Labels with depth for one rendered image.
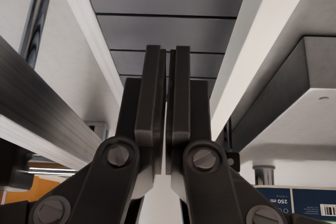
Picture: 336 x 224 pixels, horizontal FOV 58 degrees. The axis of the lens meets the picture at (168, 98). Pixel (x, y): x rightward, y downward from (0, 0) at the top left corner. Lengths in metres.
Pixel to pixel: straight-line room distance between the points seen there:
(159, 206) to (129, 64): 0.11
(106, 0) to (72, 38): 0.14
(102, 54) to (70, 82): 0.19
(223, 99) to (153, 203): 0.11
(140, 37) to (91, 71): 0.18
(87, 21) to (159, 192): 0.14
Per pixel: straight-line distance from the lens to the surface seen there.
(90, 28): 0.19
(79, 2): 0.17
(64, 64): 0.35
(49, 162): 0.18
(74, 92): 0.43
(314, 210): 0.67
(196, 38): 0.18
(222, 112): 0.20
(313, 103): 0.30
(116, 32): 0.18
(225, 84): 0.16
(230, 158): 0.46
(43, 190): 2.59
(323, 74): 0.28
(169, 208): 0.25
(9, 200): 2.19
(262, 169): 0.65
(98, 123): 0.56
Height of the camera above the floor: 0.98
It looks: 21 degrees down
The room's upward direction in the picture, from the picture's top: 177 degrees counter-clockwise
